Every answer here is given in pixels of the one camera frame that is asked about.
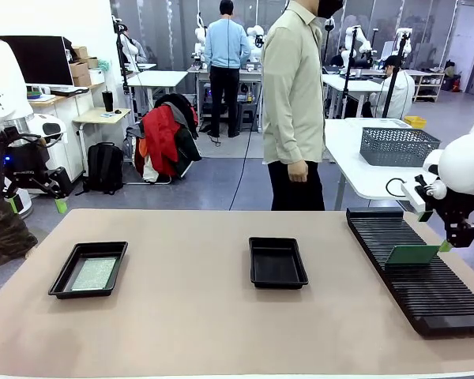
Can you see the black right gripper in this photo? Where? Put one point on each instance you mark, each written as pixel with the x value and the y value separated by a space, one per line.
pixel 456 209

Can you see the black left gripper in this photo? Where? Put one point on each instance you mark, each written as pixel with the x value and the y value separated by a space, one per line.
pixel 23 162

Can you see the green circuit board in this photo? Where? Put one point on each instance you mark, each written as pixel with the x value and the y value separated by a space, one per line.
pixel 412 254
pixel 95 273

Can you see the black ESD tray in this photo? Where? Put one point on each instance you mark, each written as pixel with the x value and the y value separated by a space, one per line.
pixel 63 284
pixel 277 262

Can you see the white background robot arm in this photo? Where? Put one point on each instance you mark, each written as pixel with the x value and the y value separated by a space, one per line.
pixel 199 35
pixel 407 45
pixel 256 39
pixel 363 39

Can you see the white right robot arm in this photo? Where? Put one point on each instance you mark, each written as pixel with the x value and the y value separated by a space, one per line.
pixel 466 158

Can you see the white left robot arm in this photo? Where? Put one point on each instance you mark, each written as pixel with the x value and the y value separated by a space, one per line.
pixel 4 79

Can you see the person's right forearm beige sleeve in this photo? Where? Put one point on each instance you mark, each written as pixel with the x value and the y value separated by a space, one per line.
pixel 290 138

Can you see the person's right hand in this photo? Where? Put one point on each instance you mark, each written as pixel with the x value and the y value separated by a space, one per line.
pixel 298 171

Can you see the white cylindrical air purifier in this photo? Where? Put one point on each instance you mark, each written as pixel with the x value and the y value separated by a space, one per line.
pixel 27 205

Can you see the person in camouflage trousers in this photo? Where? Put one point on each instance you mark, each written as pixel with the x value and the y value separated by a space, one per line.
pixel 4 233

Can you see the black slotted board rack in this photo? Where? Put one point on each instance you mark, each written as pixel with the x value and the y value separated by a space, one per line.
pixel 426 292

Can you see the black backpack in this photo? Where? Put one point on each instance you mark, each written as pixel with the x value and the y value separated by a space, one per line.
pixel 104 167

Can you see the grey mesh basket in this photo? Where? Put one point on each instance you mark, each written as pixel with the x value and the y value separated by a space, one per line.
pixel 399 148

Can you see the white cabinet wooden top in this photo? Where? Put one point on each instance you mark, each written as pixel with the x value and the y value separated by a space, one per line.
pixel 73 118

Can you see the small beige desk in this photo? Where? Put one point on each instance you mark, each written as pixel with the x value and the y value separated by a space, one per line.
pixel 98 116

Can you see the yellow bin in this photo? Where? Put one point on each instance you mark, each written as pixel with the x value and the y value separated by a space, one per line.
pixel 414 121

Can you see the green plate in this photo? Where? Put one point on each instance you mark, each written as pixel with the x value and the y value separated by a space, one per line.
pixel 34 94

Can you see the white side table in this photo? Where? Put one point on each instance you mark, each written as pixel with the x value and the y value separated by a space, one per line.
pixel 347 158

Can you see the black keyboard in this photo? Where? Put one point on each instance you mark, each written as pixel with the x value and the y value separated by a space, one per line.
pixel 69 91

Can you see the black tumbler with straw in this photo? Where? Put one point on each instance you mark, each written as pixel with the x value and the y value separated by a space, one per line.
pixel 107 102

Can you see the brown cardboard box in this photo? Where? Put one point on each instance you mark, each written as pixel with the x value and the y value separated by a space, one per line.
pixel 92 63
pixel 82 81
pixel 80 52
pixel 79 69

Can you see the white storage box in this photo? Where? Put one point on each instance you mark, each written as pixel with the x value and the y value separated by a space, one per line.
pixel 97 77

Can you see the red jacket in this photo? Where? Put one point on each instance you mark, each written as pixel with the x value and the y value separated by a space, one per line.
pixel 162 138

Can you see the pale storage shelf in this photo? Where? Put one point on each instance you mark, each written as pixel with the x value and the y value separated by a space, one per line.
pixel 428 85

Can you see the person in white hoodie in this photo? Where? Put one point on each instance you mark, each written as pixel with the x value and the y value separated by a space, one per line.
pixel 399 91

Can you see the red fire extinguisher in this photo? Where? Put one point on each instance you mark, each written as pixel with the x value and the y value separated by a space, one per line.
pixel 456 83

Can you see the black computer monitor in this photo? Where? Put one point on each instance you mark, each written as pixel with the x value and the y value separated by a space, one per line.
pixel 47 59

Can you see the chair with red jacket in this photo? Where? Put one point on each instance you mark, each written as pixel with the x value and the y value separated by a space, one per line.
pixel 187 146

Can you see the white workshop table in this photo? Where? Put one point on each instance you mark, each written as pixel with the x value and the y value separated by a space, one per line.
pixel 351 85
pixel 158 78

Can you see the seated person grey top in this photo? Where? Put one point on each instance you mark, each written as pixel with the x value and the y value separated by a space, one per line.
pixel 134 49

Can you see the pale purple door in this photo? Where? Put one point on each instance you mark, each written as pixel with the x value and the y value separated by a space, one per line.
pixel 468 43

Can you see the person in beige shirt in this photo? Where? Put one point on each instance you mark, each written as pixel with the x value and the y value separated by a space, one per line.
pixel 292 91

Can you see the grey step stool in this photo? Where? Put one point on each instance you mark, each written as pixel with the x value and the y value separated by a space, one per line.
pixel 248 116

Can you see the white workbench with shelves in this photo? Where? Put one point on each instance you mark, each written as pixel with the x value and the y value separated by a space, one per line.
pixel 254 75

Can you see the person in blue sweater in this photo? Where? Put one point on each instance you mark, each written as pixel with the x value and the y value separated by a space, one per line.
pixel 227 43

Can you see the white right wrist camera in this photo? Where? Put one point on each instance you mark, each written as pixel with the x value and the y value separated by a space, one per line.
pixel 412 195

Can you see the black camera tripod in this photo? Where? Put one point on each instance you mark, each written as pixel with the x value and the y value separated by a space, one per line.
pixel 393 79
pixel 348 79
pixel 124 75

